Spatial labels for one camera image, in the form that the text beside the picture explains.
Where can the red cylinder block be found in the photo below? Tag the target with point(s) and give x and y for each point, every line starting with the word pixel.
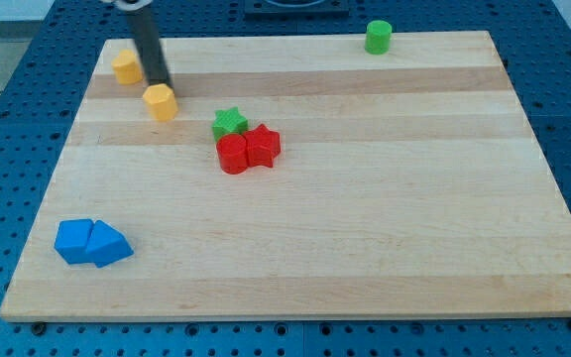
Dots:
pixel 232 153

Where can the wooden board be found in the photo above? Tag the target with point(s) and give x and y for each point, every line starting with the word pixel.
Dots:
pixel 409 185

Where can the green cylinder block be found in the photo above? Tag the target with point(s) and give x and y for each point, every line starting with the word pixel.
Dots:
pixel 378 37

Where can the blue triangle block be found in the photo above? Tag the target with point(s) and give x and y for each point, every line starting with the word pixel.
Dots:
pixel 106 245

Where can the yellow hexagon block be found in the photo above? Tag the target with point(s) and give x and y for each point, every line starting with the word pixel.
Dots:
pixel 160 102

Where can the grey tool mount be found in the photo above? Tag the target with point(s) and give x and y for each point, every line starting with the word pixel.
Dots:
pixel 128 3

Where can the blue cube block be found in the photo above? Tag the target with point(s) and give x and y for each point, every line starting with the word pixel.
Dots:
pixel 72 239

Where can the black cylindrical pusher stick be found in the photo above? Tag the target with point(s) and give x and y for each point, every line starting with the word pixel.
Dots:
pixel 146 37

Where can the red star block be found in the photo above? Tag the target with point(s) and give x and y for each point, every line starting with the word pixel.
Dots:
pixel 263 146

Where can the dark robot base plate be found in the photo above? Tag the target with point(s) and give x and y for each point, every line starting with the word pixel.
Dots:
pixel 274 8

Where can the yellow pentagon block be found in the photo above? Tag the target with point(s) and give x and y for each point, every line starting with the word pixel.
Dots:
pixel 126 68

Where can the green star block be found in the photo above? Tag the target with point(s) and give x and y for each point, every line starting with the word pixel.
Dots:
pixel 229 121

